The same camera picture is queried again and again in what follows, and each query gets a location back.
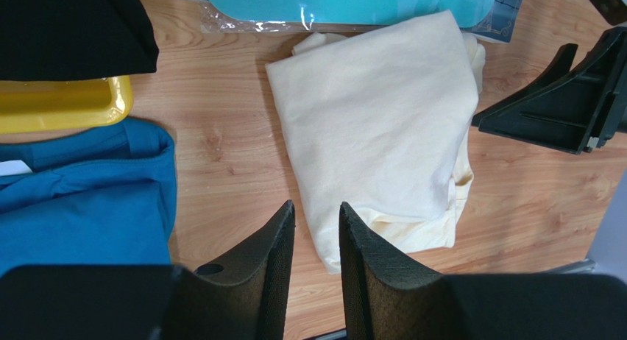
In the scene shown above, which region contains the dark blue book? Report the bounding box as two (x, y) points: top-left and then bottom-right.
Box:
(469, 0), (523, 43)

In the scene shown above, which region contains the yellow plastic bin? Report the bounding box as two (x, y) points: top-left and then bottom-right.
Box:
(1, 76), (134, 134)

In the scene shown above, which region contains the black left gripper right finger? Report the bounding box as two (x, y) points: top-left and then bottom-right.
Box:
(339, 202), (461, 339)

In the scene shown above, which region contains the black t-shirt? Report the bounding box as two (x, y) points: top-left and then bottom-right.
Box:
(1, 0), (159, 82)

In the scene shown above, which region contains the cream t-shirt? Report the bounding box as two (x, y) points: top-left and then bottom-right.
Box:
(266, 11), (485, 274)

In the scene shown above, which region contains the blue folded t-shirt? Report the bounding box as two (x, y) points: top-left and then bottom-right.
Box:
(1, 118), (177, 273)

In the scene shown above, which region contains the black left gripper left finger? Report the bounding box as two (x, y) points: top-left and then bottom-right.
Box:
(161, 200), (295, 339)

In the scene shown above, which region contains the teal folding board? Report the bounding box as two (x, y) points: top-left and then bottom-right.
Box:
(205, 0), (495, 32)

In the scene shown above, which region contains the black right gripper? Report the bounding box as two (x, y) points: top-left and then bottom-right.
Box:
(471, 0), (626, 155)

